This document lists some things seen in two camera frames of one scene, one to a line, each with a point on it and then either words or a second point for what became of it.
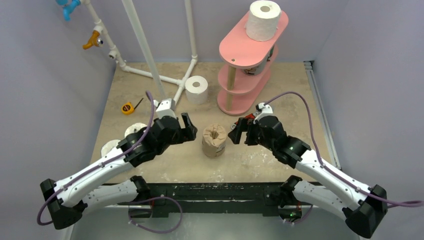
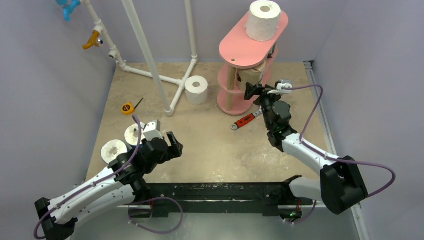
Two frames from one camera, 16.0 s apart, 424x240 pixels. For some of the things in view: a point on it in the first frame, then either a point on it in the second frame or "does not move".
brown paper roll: [213, 140] to [253, 76]
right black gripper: [247, 131] to [260, 93]
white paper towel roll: [262, 20] does not move
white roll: [108, 146] does not move
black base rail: [267, 194] does not move
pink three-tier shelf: [248, 63] does not move
